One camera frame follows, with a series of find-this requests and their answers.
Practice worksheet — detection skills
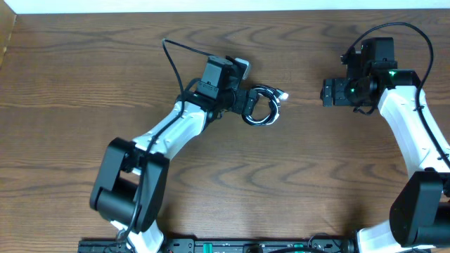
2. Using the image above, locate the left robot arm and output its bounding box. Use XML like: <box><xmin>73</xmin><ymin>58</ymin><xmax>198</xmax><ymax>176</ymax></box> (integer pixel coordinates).
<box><xmin>89</xmin><ymin>56</ymin><xmax>257</xmax><ymax>252</ymax></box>

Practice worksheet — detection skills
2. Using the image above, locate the black usb cable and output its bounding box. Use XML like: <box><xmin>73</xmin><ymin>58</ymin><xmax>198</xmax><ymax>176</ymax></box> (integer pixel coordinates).
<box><xmin>240</xmin><ymin>84</ymin><xmax>282</xmax><ymax>127</ymax></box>

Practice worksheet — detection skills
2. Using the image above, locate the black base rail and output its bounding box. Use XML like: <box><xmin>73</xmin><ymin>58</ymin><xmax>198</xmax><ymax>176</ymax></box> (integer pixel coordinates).
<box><xmin>77</xmin><ymin>237</ymin><xmax>358</xmax><ymax>253</ymax></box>

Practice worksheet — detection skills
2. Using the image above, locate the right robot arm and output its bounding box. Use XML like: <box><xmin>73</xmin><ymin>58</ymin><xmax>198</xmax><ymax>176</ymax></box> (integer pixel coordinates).
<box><xmin>321</xmin><ymin>37</ymin><xmax>449</xmax><ymax>252</ymax></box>

